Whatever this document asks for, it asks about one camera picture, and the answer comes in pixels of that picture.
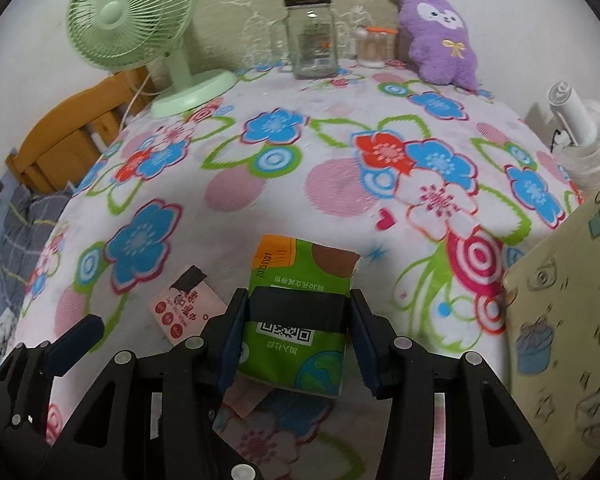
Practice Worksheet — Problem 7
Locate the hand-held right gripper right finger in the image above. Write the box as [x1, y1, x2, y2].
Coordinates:
[350, 289, 561, 480]

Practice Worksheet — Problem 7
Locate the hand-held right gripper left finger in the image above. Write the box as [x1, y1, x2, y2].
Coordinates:
[40, 287, 261, 480]

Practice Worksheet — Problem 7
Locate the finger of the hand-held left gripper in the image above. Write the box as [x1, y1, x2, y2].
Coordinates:
[0, 315, 106, 401]

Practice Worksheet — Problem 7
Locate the pink wet wipe packet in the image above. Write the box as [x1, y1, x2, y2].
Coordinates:
[147, 265, 228, 347]

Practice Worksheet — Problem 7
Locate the beige pink soft packet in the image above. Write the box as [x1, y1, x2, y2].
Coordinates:
[222, 380, 271, 418]

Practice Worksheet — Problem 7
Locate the green tissue pack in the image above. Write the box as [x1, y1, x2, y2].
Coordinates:
[235, 234, 362, 400]

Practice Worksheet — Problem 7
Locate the yellow printed fabric basket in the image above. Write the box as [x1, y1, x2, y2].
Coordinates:
[502, 185, 600, 480]

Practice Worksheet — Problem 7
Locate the white crumpled cloth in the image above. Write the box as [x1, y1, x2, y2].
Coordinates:
[0, 310, 16, 356]

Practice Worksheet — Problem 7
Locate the blue plaid quilt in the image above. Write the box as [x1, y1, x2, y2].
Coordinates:
[0, 180, 73, 311]

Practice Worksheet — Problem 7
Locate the floral printed tablecloth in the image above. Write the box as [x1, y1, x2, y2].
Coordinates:
[0, 57, 586, 480]

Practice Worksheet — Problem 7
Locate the purple plush toy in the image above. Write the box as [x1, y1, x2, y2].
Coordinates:
[389, 0, 481, 92]

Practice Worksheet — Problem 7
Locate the small toothpick jar orange lid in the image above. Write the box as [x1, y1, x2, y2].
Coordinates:
[352, 25, 398, 70]

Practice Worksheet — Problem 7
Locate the white desk fan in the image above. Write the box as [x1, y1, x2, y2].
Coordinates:
[545, 80, 600, 191]

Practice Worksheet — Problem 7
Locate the glass mug jar green lid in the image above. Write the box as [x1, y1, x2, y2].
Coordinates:
[270, 0, 341, 81]

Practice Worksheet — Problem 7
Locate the green desk fan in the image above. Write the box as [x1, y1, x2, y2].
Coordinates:
[66, 0, 238, 118]

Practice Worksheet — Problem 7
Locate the white fan cord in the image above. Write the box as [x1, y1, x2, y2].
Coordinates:
[122, 67, 153, 126]

